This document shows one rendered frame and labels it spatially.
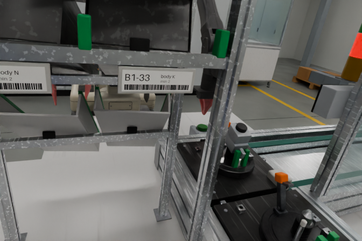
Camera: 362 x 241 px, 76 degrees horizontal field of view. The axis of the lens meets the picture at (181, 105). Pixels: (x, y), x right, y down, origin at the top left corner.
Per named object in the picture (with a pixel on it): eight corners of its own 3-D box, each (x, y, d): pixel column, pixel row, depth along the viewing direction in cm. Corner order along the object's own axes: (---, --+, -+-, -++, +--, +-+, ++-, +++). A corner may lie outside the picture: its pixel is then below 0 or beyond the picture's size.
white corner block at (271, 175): (264, 181, 64) (267, 169, 62) (277, 179, 65) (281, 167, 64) (276, 193, 60) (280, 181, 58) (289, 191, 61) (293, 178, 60)
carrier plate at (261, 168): (175, 148, 74) (176, 142, 73) (239, 142, 82) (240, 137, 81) (208, 206, 53) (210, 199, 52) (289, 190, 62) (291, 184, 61)
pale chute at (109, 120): (106, 146, 64) (108, 130, 65) (154, 146, 66) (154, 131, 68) (92, 111, 38) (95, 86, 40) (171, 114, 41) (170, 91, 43)
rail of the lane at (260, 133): (153, 162, 80) (156, 134, 76) (332, 142, 112) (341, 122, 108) (158, 172, 76) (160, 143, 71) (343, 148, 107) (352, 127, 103)
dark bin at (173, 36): (108, 78, 55) (109, 48, 55) (162, 82, 57) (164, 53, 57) (82, 44, 27) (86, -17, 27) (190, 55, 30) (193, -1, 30)
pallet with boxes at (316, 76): (291, 80, 611) (296, 66, 595) (313, 81, 639) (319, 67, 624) (332, 98, 508) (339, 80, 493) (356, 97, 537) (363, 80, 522)
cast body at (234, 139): (221, 136, 66) (229, 118, 62) (234, 135, 68) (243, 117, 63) (234, 160, 60) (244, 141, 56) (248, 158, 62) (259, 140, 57)
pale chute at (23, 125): (44, 150, 58) (47, 133, 60) (99, 151, 61) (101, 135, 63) (-21, 113, 33) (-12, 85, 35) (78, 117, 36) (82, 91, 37)
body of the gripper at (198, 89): (224, 97, 80) (229, 76, 77) (197, 97, 76) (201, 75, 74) (215, 90, 86) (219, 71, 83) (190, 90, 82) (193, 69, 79)
